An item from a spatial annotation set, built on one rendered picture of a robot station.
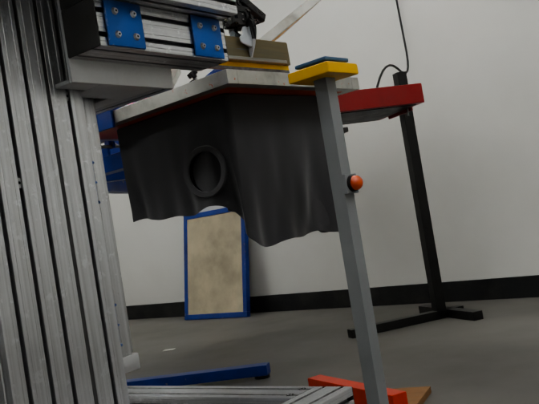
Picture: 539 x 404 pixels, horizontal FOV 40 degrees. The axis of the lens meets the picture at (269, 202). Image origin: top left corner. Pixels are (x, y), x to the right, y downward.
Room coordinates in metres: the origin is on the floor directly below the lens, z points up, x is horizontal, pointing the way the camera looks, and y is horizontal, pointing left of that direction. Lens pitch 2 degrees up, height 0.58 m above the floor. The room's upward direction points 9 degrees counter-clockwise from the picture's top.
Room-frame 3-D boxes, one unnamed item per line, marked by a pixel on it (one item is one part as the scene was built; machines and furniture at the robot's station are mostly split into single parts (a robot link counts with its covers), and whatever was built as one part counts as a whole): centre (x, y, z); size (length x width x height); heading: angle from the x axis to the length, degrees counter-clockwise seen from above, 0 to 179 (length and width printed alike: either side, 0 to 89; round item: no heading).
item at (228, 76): (2.36, 0.15, 0.97); 0.79 x 0.58 x 0.04; 48
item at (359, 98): (3.51, -0.41, 1.06); 0.61 x 0.46 x 0.12; 108
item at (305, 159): (2.17, -0.06, 0.74); 0.45 x 0.03 x 0.43; 138
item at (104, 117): (2.32, 0.52, 0.98); 0.30 x 0.05 x 0.07; 48
